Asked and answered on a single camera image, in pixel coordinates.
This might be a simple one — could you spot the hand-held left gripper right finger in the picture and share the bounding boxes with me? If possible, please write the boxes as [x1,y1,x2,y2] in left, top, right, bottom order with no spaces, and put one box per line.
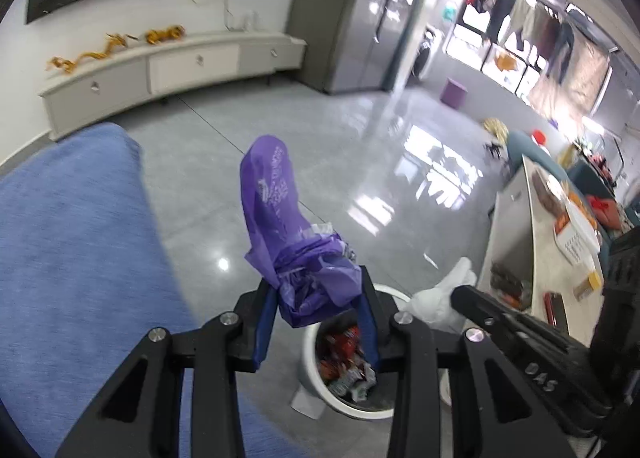
[355,265,577,458]

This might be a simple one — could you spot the purple plastic bag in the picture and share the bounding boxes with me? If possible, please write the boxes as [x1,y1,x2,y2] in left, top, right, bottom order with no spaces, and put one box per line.
[239,135,363,329]

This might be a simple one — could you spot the yellow small box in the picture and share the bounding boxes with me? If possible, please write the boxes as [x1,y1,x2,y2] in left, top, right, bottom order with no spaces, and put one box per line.
[572,271,603,301]

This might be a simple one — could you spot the white round trash bin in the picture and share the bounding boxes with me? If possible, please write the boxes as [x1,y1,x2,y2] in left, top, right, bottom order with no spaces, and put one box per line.
[301,283,453,421]

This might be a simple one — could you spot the snack packets on shelf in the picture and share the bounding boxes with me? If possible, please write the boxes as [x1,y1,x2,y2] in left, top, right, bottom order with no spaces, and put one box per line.
[490,263,533,311]

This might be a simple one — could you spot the pile of wrappers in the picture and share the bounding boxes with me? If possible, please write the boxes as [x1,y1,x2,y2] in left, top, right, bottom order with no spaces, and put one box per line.
[315,325,378,401]

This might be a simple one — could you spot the purple cube stool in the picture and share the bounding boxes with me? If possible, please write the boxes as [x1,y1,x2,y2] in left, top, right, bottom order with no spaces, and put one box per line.
[440,78,469,108]

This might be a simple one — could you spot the red cloth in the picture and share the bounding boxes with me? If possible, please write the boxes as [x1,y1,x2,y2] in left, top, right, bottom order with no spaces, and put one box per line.
[587,195,621,227]

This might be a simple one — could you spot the white curved table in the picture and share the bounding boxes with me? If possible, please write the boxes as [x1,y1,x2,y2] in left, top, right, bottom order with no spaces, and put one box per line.
[475,154,606,339]

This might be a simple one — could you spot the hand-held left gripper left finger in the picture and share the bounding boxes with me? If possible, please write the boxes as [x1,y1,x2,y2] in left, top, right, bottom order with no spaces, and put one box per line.
[54,279,277,458]

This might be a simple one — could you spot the row of hanging clothes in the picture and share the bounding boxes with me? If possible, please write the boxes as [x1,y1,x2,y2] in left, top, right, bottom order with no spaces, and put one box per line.
[465,0,613,114]

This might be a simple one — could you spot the brown snack tray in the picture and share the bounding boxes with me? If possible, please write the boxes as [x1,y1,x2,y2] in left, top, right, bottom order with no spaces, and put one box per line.
[530,171,568,219]

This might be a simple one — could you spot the white paper piece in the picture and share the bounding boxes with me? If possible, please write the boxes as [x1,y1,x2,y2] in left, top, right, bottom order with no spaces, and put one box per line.
[291,385,326,420]

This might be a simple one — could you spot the golden dragon ornament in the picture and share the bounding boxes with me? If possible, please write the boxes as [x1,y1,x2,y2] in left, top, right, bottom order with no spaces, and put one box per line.
[47,33,127,74]

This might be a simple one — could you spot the red framed phone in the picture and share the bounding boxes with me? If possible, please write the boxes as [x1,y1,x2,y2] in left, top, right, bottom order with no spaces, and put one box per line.
[544,291,568,329]

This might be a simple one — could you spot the white plastic bag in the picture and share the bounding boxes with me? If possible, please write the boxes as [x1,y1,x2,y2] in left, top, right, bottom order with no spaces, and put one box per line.
[407,257,478,334]

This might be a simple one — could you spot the tall glossy grey cabinet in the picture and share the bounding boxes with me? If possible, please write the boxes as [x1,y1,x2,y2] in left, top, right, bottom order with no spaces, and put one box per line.
[287,0,437,94]

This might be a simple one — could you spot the white long television cabinet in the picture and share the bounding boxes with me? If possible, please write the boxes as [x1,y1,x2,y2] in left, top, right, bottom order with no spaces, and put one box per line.
[39,31,307,141]

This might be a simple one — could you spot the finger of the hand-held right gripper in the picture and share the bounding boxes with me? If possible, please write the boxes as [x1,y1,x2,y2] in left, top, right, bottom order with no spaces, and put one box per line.
[450,284,619,437]

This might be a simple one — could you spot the white basket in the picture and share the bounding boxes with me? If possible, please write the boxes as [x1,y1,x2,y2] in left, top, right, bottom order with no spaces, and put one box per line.
[555,203,601,266]

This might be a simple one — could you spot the blue fuzzy blanket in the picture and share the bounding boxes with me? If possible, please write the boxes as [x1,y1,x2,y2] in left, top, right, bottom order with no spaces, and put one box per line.
[0,122,311,458]

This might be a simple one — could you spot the small golden ornament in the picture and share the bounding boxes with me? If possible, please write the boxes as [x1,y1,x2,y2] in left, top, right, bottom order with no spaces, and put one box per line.
[145,26,185,45]

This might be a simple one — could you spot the teal chair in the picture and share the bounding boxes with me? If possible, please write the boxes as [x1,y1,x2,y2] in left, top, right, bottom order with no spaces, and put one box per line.
[505,131,568,184]

